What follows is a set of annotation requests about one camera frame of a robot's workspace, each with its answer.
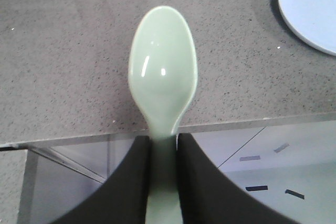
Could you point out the light blue plate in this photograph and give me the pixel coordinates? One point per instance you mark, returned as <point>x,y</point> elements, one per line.
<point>312,21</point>

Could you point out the black floor tape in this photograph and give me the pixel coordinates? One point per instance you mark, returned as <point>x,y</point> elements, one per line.
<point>294,193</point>
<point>257,188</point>

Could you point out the black floor tape centre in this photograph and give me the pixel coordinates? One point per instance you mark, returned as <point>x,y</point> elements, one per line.
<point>257,188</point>

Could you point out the grey floor tape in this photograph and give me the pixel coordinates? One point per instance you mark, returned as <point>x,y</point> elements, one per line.
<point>249,158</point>
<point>281,147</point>

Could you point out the light green spoon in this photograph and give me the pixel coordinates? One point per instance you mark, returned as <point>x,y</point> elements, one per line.
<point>162,79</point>

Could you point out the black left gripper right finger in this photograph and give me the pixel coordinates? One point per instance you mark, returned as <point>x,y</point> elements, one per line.
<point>208,196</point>

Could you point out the grey floor tape left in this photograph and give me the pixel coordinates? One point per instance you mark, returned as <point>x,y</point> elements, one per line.
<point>249,158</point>

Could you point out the black floor tape left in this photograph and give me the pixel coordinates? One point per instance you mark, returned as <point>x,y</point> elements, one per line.
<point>294,193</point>

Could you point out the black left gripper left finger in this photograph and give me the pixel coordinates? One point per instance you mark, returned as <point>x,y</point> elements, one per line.
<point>123,197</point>

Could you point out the grey floor tape right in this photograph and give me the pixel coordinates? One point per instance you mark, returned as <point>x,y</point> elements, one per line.
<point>281,147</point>

